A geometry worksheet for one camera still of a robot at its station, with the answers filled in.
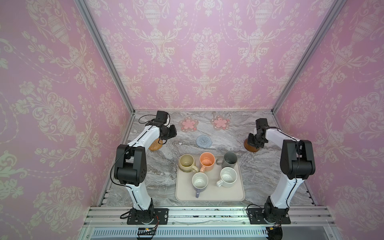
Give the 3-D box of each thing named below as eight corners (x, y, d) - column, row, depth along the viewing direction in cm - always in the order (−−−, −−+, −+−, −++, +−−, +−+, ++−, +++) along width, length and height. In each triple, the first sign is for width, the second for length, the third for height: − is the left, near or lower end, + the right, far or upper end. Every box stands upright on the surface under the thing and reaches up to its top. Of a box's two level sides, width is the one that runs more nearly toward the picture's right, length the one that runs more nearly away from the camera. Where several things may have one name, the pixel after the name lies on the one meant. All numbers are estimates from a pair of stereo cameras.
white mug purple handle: (196, 198, 81) (196, 194, 74) (191, 179, 87) (190, 174, 81) (211, 193, 82) (212, 189, 76) (204, 175, 89) (205, 170, 82)
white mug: (216, 188, 84) (217, 183, 77) (214, 172, 90) (216, 166, 83) (235, 188, 84) (238, 183, 77) (232, 172, 90) (235, 166, 83)
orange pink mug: (199, 176, 89) (200, 169, 82) (199, 159, 96) (199, 152, 88) (214, 176, 89) (216, 169, 82) (213, 159, 96) (214, 152, 88)
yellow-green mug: (179, 174, 89) (177, 168, 82) (180, 160, 95) (179, 153, 88) (198, 174, 89) (198, 168, 82) (198, 160, 95) (198, 153, 88)
